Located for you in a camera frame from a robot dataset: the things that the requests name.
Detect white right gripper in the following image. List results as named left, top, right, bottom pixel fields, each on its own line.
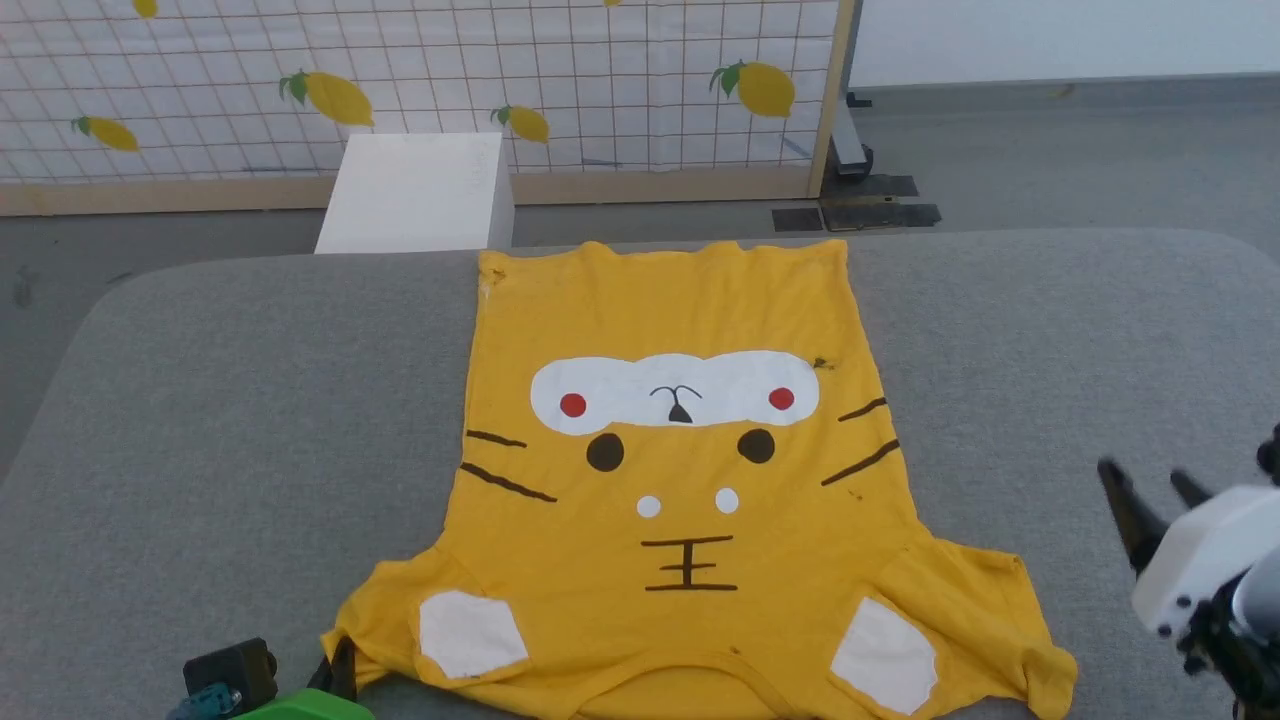
left=1097, top=460, right=1280, bottom=641

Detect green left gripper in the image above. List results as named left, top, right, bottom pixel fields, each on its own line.
left=230, top=637, right=376, bottom=720

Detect yellow cat print T-shirt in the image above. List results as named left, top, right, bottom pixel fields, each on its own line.
left=320, top=240, right=1079, bottom=720

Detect long black floor strip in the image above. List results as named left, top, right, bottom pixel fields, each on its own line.
left=820, top=203, right=943, bottom=231

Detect black floor plate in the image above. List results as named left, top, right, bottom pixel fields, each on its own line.
left=825, top=175, right=919, bottom=198

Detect white box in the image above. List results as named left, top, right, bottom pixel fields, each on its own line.
left=315, top=133, right=516, bottom=254

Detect grey metal stand leg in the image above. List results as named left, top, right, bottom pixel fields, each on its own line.
left=832, top=90, right=876, bottom=179

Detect lemon print partition screen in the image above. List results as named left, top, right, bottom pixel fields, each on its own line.
left=0, top=0, right=861, bottom=216

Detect left arm teal plug cable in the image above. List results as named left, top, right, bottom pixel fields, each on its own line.
left=190, top=685, right=243, bottom=720

